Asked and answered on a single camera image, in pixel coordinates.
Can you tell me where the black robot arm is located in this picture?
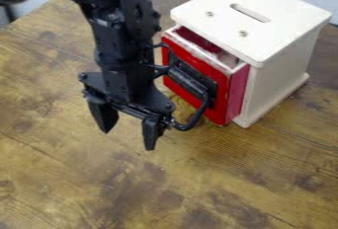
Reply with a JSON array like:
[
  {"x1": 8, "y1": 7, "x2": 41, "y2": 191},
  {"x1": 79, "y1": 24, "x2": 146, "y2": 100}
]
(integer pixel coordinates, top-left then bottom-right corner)
[{"x1": 0, "y1": 0, "x2": 174, "y2": 150}]

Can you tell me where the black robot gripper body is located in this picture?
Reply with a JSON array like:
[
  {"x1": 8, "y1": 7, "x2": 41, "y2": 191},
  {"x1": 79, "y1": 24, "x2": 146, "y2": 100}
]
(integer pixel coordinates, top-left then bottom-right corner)
[{"x1": 79, "y1": 21, "x2": 174, "y2": 123}]

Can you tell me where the red drawer with black handle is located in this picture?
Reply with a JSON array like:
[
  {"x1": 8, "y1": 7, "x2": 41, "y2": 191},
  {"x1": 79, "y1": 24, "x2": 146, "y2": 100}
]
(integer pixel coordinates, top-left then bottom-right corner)
[{"x1": 162, "y1": 26, "x2": 252, "y2": 125}]

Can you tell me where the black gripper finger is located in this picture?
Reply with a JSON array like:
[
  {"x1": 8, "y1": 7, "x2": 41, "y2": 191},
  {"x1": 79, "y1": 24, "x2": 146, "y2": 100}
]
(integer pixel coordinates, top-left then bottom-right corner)
[
  {"x1": 142, "y1": 116, "x2": 166, "y2": 151},
  {"x1": 87, "y1": 98, "x2": 119, "y2": 133}
]

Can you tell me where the white wooden drawer box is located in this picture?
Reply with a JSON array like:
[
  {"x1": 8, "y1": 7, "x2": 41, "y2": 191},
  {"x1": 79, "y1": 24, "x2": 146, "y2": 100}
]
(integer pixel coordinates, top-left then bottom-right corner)
[{"x1": 170, "y1": 0, "x2": 332, "y2": 128}]

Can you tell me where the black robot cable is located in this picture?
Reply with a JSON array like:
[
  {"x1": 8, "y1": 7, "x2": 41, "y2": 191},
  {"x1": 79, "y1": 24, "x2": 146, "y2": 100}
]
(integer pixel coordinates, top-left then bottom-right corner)
[{"x1": 151, "y1": 42, "x2": 174, "y2": 76}]

